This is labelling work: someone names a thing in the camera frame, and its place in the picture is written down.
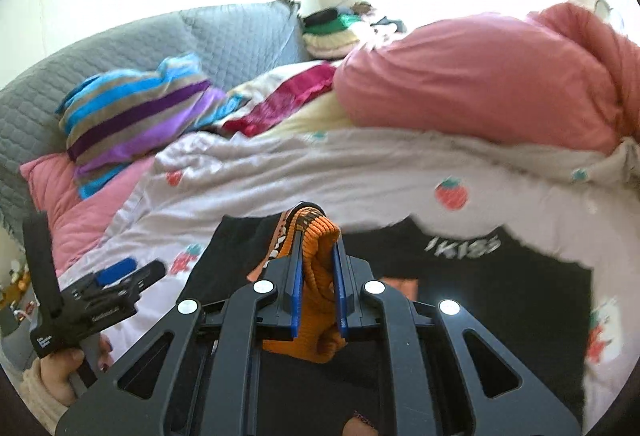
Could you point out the pink pillow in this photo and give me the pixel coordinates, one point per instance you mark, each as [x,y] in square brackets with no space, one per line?
[76,225]

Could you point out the coral pink duvet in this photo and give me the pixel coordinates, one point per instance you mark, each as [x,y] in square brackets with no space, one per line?
[560,77]

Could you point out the left hand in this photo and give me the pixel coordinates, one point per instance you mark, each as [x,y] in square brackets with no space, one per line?
[56,369]

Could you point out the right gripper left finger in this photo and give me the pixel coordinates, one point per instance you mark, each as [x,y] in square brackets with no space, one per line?
[229,335]

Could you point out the green black cream clothes pile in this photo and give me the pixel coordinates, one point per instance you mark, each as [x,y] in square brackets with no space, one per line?
[335,32]

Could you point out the grey quilted headboard cushion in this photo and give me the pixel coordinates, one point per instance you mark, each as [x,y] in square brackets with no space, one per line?
[234,42]

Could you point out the pink strawberry print quilt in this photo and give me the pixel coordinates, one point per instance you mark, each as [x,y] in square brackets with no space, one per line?
[573,206]

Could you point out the striped blue purple pillow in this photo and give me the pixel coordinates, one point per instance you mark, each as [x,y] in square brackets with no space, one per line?
[114,118]

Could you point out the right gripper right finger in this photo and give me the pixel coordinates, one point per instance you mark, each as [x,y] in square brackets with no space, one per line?
[420,346]

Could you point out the black sweatshirt with orange trim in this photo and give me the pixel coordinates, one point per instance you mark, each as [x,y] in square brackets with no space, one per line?
[535,311]

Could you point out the beige fleece left sleeve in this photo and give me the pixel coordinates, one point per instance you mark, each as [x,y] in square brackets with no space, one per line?
[44,407]

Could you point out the magenta red cloth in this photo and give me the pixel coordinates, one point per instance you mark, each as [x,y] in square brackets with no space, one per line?
[276,95]

